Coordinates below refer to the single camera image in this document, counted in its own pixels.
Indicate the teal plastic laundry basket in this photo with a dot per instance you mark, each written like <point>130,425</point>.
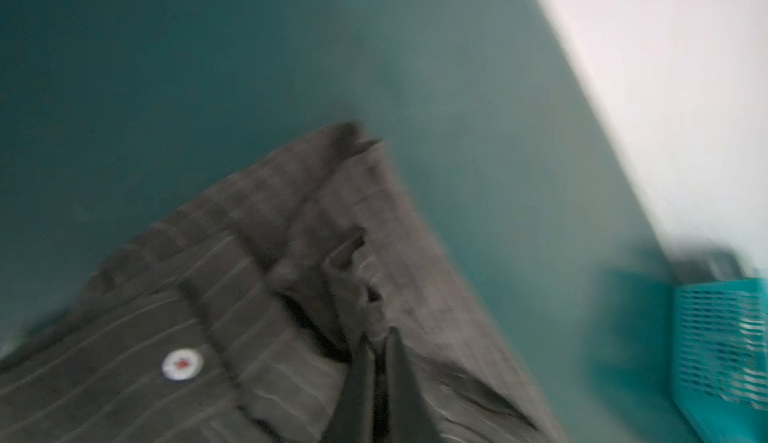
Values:
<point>719,359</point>

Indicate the dark grey pinstriped shirt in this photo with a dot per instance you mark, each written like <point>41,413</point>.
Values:
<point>236,318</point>

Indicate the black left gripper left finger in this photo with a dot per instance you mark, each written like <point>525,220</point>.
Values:
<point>353,420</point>

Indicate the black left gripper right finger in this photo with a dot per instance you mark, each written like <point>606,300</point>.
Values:
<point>409,420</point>

